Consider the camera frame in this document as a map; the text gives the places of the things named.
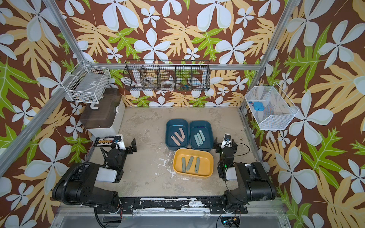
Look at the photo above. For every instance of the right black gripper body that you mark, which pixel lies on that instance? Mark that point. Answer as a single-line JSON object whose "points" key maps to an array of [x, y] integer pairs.
{"points": [[221, 155]]}

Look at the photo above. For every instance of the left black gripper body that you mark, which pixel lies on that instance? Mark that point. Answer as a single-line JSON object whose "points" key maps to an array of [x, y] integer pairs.
{"points": [[123, 154]]}

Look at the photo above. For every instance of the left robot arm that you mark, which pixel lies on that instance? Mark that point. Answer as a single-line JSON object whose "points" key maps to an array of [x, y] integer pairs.
{"points": [[77, 186]]}

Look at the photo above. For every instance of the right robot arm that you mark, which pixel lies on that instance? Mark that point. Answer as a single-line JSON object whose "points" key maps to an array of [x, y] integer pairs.
{"points": [[252, 179]]}

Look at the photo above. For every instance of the right teal storage box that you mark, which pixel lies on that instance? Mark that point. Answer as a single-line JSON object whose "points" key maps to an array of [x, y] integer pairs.
{"points": [[206, 128]]}

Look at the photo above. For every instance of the teal storage box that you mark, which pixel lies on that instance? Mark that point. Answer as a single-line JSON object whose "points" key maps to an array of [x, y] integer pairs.
{"points": [[206, 128], [173, 126]]}

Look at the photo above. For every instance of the yellow storage box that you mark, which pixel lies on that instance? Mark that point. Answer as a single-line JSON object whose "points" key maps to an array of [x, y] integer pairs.
{"points": [[206, 162]]}

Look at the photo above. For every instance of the left teal storage box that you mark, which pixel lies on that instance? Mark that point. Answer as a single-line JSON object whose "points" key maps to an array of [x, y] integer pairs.
{"points": [[173, 126]]}

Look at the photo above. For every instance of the yellow connector power board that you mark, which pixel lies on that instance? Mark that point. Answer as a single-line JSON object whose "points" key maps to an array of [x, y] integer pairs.
{"points": [[103, 142]]}

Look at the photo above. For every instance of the brown lidded white container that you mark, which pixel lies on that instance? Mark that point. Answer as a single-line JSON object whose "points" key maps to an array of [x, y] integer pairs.
{"points": [[105, 118]]}

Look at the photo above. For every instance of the blue object in basket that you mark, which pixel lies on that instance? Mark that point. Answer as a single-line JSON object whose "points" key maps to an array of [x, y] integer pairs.
{"points": [[258, 106]]}

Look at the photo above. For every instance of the small electronics board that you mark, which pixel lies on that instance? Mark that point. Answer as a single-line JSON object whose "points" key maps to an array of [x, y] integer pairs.
{"points": [[230, 222]]}

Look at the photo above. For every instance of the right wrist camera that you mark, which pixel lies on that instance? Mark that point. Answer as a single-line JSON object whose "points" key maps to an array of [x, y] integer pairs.
{"points": [[227, 140]]}

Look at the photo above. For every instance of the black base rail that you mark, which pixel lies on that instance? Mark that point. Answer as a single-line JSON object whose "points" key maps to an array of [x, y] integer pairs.
{"points": [[204, 204]]}

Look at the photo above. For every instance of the white wire basket right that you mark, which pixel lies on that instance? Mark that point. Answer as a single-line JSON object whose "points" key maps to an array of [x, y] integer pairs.
{"points": [[279, 108]]}

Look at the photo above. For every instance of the white wire basket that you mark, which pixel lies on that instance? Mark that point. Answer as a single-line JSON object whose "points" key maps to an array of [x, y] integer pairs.
{"points": [[279, 108], [86, 82]]}

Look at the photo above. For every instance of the black wire basket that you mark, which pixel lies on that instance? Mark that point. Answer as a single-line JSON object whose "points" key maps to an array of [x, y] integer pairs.
{"points": [[167, 75]]}

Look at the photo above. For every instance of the white wire basket left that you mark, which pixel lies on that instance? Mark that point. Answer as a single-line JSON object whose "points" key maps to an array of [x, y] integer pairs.
{"points": [[86, 82]]}

